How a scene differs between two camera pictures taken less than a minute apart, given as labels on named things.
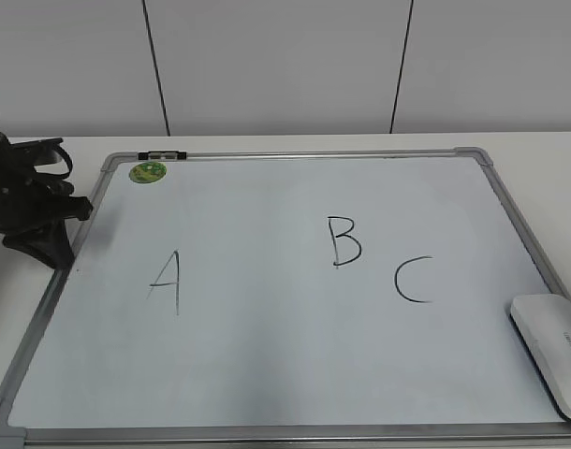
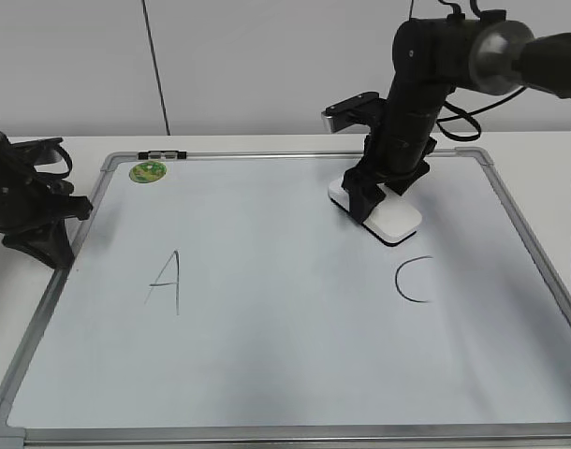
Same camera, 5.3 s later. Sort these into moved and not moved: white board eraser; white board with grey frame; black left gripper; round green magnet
Moved: white board eraser
Not moved: round green magnet; white board with grey frame; black left gripper
